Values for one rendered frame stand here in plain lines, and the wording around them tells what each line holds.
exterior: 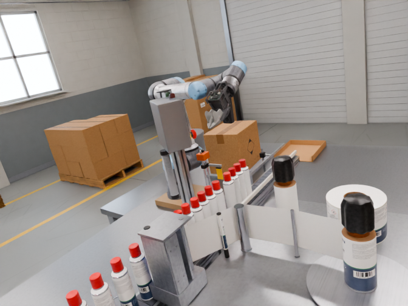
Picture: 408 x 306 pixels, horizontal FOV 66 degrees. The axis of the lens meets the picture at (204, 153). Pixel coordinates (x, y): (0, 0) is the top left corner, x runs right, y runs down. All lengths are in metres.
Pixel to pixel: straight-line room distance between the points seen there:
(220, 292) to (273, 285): 0.17
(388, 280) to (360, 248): 0.18
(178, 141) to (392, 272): 0.82
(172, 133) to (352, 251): 0.70
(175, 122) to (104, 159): 3.67
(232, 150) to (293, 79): 4.14
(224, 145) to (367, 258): 1.17
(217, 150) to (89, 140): 2.93
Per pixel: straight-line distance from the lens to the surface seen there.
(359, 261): 1.02
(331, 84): 5.76
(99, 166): 4.77
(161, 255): 0.99
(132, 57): 8.11
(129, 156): 5.08
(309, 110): 5.97
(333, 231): 1.11
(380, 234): 1.29
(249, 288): 1.13
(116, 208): 2.00
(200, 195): 1.29
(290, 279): 1.14
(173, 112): 1.17
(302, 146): 2.40
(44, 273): 1.67
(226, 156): 1.97
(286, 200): 1.30
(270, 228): 1.21
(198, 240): 1.18
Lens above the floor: 1.64
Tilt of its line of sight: 18 degrees down
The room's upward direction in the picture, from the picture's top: 11 degrees counter-clockwise
